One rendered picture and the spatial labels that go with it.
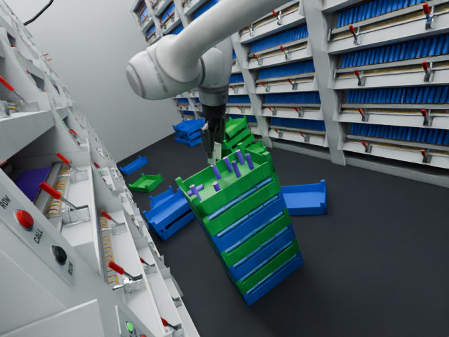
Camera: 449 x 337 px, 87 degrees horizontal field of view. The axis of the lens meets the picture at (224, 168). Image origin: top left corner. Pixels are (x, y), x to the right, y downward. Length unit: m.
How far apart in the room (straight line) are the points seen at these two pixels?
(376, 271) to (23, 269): 1.07
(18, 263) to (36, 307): 0.04
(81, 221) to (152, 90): 0.29
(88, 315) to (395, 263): 1.06
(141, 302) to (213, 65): 0.55
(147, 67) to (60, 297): 0.43
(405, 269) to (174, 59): 1.03
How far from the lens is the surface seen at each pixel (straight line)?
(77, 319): 0.24
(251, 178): 0.79
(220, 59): 0.65
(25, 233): 0.25
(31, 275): 0.22
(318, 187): 1.48
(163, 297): 0.83
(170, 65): 0.54
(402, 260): 1.17
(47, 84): 1.60
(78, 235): 0.45
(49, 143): 0.90
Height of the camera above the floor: 0.91
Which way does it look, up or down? 26 degrees down
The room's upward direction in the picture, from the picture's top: 23 degrees counter-clockwise
